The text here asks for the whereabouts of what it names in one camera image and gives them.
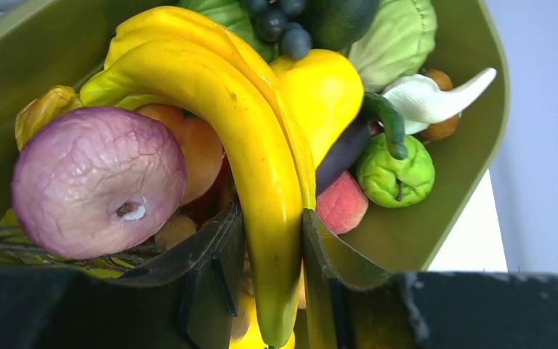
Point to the pink toy peach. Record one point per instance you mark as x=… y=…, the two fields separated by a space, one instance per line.
x=342 y=206

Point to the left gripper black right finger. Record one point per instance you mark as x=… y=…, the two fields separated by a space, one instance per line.
x=343 y=288

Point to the olive green food bin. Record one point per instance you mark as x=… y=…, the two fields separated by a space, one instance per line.
x=43 y=43

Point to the light green toy lettuce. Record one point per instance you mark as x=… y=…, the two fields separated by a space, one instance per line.
x=398 y=42

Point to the peach toy fruit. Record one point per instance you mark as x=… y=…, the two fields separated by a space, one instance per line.
x=199 y=142

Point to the white toy garlic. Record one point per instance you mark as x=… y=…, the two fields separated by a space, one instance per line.
x=410 y=94

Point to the black toy grapes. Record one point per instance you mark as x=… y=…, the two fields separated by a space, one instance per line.
x=274 y=23

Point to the yellow toy banana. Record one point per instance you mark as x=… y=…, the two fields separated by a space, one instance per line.
x=175 y=55

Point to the dark purple toy eggplant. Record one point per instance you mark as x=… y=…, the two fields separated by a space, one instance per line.
x=353 y=140

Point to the purple toy onion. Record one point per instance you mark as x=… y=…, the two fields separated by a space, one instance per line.
x=97 y=181

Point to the yellow toy bell pepper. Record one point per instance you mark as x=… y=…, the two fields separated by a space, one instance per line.
x=324 y=92

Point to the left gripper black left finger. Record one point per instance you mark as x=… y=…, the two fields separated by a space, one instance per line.
x=188 y=295

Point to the dark green toy avocado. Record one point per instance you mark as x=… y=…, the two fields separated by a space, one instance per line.
x=336 y=24

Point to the small orange toy fruit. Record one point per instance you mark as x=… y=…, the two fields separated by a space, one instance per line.
x=444 y=125

